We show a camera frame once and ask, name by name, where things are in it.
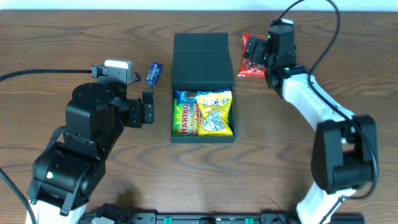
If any yellow candy bag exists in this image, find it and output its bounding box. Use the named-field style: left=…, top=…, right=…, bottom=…
left=197, top=90, right=233, bottom=136

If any dark green gift box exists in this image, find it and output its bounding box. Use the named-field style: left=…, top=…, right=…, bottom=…
left=169, top=32, right=237, bottom=144

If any purple white candy bar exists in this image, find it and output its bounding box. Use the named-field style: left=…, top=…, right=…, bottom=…
left=126, top=72, right=141, bottom=85

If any red candy bag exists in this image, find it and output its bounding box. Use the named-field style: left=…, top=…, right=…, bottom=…
left=238, top=32, right=267, bottom=78

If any blue Eclipse mint pack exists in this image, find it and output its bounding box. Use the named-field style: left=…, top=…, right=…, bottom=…
left=145, top=62, right=163, bottom=86

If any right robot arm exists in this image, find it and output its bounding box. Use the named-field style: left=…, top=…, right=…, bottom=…
left=243, top=19, right=378, bottom=223

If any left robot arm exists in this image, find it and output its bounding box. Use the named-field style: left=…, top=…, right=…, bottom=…
left=25, top=83, right=154, bottom=223

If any Haribo gummy candy bag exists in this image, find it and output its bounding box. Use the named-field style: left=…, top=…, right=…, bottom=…
left=173, top=100, right=200, bottom=136

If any blue Oreo cookie pack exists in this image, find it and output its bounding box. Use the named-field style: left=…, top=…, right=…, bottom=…
left=175, top=88, right=231, bottom=104

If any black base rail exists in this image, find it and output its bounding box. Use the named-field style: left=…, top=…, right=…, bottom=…
left=77, top=203, right=365, bottom=224

